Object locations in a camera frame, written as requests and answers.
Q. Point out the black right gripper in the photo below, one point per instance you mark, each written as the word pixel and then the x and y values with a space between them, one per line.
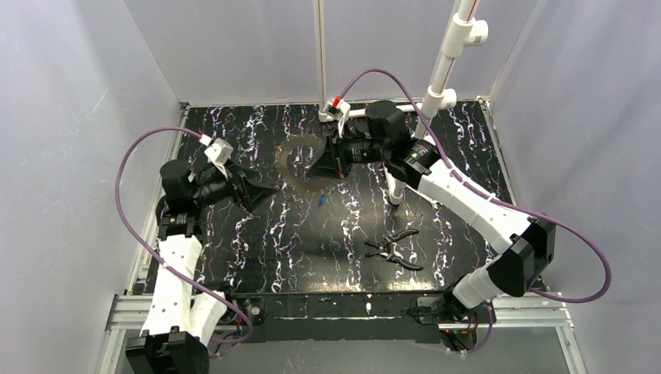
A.
pixel 336 159

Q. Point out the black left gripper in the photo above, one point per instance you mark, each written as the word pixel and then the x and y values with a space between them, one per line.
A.
pixel 240 187

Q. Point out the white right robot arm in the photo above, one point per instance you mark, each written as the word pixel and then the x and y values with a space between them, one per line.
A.
pixel 524 244

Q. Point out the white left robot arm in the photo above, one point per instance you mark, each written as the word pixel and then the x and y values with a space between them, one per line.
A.
pixel 184 313

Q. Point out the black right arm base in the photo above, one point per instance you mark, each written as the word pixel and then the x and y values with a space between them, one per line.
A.
pixel 468 329

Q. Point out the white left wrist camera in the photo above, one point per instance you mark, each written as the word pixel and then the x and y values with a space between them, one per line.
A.
pixel 218 152

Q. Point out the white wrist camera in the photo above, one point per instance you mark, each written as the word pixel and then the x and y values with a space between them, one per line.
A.
pixel 339 110
pixel 218 152

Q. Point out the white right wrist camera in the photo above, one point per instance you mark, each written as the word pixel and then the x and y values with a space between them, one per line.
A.
pixel 339 110

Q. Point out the white PVC pipe frame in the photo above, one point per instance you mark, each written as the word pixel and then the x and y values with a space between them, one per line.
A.
pixel 425 56

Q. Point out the aluminium front rail frame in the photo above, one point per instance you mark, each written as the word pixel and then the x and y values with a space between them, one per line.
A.
pixel 383 316

